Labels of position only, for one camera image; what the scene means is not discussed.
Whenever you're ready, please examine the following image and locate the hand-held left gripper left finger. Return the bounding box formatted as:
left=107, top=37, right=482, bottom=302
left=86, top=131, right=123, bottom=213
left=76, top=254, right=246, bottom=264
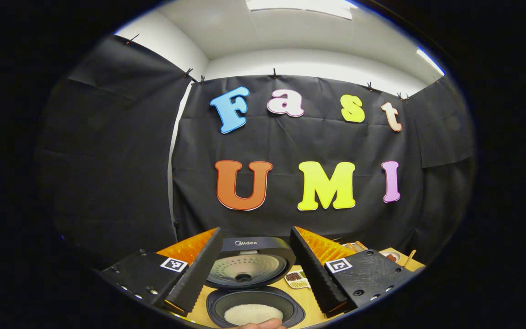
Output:
left=100, top=227, right=223, bottom=316

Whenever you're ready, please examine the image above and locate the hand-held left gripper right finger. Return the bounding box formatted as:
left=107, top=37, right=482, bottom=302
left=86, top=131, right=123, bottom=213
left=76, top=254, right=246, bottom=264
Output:
left=289, top=226, right=417, bottom=318

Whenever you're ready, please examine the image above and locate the dark grey rice cooker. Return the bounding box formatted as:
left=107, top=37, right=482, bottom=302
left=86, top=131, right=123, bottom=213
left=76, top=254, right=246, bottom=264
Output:
left=205, top=237, right=306, bottom=329

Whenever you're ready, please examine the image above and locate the white rice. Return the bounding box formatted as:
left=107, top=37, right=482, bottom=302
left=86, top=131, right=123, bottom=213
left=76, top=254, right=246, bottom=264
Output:
left=224, top=303, right=284, bottom=326

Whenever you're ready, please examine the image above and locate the white divided bean dish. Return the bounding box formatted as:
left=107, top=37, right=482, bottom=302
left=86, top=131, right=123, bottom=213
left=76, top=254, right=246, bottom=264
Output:
left=284, top=270, right=312, bottom=290

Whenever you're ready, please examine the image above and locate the small white plate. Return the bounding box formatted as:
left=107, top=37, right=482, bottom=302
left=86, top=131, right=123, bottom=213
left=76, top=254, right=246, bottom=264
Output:
left=379, top=250, right=403, bottom=265

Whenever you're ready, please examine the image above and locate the black backdrop cloth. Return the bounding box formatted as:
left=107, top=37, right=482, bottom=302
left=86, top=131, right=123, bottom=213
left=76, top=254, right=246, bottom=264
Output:
left=35, top=34, right=476, bottom=270

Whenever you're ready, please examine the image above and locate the small ceiling light panel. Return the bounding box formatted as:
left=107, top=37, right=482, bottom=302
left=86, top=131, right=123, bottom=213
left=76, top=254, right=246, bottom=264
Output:
left=416, top=47, right=446, bottom=76

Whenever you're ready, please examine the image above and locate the wide ceiling light panel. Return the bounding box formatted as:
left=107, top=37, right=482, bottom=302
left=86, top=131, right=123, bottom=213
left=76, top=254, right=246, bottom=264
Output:
left=245, top=0, right=353, bottom=21

